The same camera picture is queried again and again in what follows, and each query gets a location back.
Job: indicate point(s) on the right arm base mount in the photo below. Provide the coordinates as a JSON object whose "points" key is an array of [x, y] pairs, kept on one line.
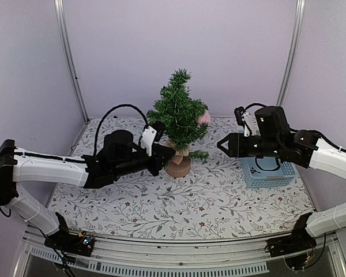
{"points": [[297, 250]]}

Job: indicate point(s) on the light blue plastic basket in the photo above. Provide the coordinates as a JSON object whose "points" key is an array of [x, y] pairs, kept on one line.
{"points": [[272, 172]]}

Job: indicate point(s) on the right aluminium frame post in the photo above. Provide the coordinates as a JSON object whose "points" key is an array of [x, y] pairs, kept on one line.
{"points": [[295, 36]]}

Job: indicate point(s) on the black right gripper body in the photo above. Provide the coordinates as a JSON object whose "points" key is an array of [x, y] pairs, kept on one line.
{"points": [[245, 150]]}

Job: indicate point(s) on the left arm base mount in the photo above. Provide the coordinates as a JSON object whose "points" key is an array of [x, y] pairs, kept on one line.
{"points": [[81, 244]]}

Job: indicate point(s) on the small green christmas tree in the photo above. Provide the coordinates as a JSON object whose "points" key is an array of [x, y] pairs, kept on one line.
{"points": [[179, 113]]}

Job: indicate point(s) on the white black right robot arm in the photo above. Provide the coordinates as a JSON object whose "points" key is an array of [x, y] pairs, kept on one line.
{"points": [[267, 134]]}

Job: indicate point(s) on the pink pompom ornament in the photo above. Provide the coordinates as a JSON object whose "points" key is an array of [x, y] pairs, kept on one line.
{"points": [[204, 119]]}

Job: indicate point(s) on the floral patterned table mat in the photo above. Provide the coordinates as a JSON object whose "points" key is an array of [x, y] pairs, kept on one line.
{"points": [[211, 202]]}

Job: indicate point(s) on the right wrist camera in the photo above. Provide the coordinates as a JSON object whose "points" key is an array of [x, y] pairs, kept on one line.
{"points": [[247, 121]]}

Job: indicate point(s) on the red berry twig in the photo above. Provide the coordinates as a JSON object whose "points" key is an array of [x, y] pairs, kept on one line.
{"points": [[253, 170]]}

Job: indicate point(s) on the aluminium front rail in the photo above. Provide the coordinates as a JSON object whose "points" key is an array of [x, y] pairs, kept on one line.
{"points": [[114, 255]]}

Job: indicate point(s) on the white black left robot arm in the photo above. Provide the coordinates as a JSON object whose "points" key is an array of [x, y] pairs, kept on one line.
{"points": [[118, 157]]}

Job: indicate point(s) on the aluminium frame post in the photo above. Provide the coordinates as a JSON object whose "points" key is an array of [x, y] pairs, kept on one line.
{"points": [[295, 36], [65, 41]]}

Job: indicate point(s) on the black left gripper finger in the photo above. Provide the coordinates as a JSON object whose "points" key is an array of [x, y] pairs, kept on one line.
{"points": [[163, 161], [164, 151]]}

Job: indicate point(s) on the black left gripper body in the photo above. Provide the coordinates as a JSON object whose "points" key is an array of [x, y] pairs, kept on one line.
{"points": [[151, 168]]}

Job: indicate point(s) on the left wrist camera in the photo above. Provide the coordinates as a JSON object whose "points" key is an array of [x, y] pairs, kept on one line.
{"points": [[151, 134]]}

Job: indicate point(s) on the left aluminium frame post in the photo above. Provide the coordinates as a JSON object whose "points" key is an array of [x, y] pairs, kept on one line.
{"points": [[65, 41]]}

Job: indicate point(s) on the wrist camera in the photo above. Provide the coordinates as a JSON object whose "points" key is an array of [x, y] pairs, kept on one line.
{"points": [[247, 121], [151, 134]]}

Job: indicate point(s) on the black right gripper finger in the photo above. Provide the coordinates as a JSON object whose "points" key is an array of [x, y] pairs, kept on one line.
{"points": [[224, 150], [224, 140]]}

